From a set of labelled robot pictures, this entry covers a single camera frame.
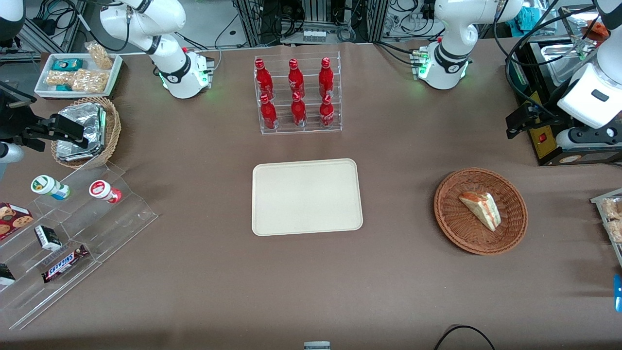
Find silver foil wrapped packets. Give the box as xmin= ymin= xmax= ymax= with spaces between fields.
xmin=56 ymin=103 xmax=106 ymax=161

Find large clear snack bag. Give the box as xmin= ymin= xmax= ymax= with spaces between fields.
xmin=72 ymin=69 xmax=110 ymax=94

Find steel food pan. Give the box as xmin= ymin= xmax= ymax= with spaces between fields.
xmin=541 ymin=44 xmax=594 ymax=84

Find black cable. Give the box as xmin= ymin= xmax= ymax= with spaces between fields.
xmin=433 ymin=325 xmax=496 ymax=350

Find red lid yoghurt cup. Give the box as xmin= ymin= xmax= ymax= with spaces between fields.
xmin=89 ymin=180 xmax=122 ymax=204

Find brown round wicker basket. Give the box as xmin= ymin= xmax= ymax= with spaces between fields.
xmin=433 ymin=168 xmax=528 ymax=256

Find light wicker basket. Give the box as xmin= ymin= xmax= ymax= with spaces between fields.
xmin=51 ymin=96 xmax=121 ymax=170

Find aluminium frame rack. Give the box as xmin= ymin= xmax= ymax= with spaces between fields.
xmin=233 ymin=0 xmax=389 ymax=47

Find clear acrylic bottle rack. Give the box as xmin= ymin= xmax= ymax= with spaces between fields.
xmin=253 ymin=51 xmax=343 ymax=136

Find orange red fried food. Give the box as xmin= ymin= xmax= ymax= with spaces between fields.
xmin=589 ymin=20 xmax=611 ymax=40

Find black food warmer case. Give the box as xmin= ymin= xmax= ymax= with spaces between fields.
xmin=505 ymin=5 xmax=622 ymax=167

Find metal tray with snacks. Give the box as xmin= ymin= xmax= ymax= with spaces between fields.
xmin=590 ymin=189 xmax=622 ymax=268

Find triangular sandwich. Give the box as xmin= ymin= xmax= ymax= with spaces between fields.
xmin=459 ymin=191 xmax=501 ymax=232

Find clear acrylic stepped display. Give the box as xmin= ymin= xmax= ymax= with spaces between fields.
xmin=0 ymin=160 xmax=159 ymax=331

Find green lid yoghurt cup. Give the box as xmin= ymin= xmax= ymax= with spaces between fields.
xmin=31 ymin=175 xmax=71 ymax=201

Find red cookie box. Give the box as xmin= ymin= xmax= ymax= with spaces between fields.
xmin=0 ymin=202 xmax=35 ymax=241

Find small black white box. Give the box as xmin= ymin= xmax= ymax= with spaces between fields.
xmin=34 ymin=225 xmax=62 ymax=251

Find white rectangular snack tray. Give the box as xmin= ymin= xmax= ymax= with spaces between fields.
xmin=34 ymin=52 xmax=123 ymax=99

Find red cola bottle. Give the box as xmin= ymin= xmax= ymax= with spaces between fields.
xmin=260 ymin=93 xmax=278 ymax=130
xmin=255 ymin=58 xmax=274 ymax=98
xmin=319 ymin=94 xmax=335 ymax=128
xmin=288 ymin=58 xmax=305 ymax=97
xmin=291 ymin=91 xmax=307 ymax=128
xmin=319 ymin=57 xmax=335 ymax=97

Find teal cloth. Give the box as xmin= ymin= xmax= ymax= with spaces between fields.
xmin=517 ymin=6 xmax=541 ymax=31

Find beige rectangular serving tray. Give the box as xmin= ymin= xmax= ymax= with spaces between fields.
xmin=251 ymin=158 xmax=363 ymax=237

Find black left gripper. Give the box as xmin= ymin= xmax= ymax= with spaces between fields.
xmin=505 ymin=104 xmax=547 ymax=140

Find clear bag of nuts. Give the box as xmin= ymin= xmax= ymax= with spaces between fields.
xmin=85 ymin=41 xmax=113 ymax=70

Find Snickers chocolate bar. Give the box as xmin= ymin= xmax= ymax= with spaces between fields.
xmin=41 ymin=245 xmax=89 ymax=283

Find small clear snack bag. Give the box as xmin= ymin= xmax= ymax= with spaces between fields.
xmin=45 ymin=70 xmax=76 ymax=87

